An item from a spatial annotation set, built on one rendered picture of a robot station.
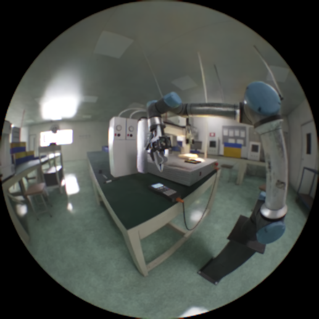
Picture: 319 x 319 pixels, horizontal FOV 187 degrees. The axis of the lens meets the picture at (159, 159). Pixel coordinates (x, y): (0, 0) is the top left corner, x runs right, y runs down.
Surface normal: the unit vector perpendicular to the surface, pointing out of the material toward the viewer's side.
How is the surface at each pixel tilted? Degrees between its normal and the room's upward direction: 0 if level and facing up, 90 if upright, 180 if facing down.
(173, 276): 0
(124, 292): 0
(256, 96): 82
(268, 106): 83
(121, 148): 90
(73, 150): 90
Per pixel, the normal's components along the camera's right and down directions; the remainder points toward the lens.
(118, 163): 0.69, 0.13
